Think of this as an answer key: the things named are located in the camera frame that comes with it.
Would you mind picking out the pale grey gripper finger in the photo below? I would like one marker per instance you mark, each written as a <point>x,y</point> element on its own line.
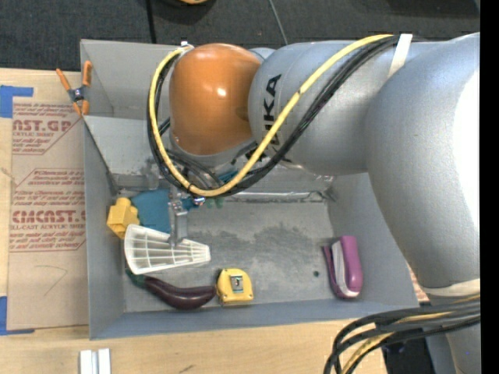
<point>181,226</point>
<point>171,224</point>

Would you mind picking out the grey metal bin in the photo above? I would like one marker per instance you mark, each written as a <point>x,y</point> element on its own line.
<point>269,240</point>

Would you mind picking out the white ribbed plastic wedge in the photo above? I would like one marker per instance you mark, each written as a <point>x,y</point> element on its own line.
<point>156,252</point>

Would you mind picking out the blue cloth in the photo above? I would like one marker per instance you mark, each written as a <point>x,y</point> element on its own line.
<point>154,210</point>

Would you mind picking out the yellow tape measure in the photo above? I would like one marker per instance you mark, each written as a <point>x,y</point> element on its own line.
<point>235,286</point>

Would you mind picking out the purple toy eggplant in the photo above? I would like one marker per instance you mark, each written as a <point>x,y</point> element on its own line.
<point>183,297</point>

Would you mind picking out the yellow toy block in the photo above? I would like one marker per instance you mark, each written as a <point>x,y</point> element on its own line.
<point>121,217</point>

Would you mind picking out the brown cardboard board red print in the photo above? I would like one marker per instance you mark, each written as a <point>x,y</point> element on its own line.
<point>47,279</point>

